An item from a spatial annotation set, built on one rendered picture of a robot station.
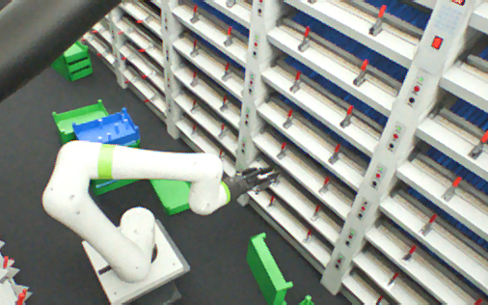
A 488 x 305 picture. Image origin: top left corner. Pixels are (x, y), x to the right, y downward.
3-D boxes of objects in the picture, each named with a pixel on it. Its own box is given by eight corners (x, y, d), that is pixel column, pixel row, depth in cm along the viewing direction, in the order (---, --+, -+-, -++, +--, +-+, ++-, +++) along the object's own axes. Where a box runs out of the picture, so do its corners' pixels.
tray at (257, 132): (346, 222, 178) (346, 213, 170) (253, 144, 209) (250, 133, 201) (378, 191, 182) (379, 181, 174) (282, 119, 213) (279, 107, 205)
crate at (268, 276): (271, 311, 196) (285, 305, 199) (277, 291, 182) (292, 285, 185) (246, 260, 216) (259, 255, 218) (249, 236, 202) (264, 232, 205)
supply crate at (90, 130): (85, 156, 215) (82, 145, 210) (73, 133, 227) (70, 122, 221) (140, 138, 228) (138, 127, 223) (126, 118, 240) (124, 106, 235)
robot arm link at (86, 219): (122, 291, 153) (26, 209, 117) (129, 254, 164) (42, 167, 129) (154, 285, 150) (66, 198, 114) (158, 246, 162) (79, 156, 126)
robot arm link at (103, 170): (55, 185, 135) (49, 159, 126) (65, 157, 144) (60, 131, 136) (112, 189, 137) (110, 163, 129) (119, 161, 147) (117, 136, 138)
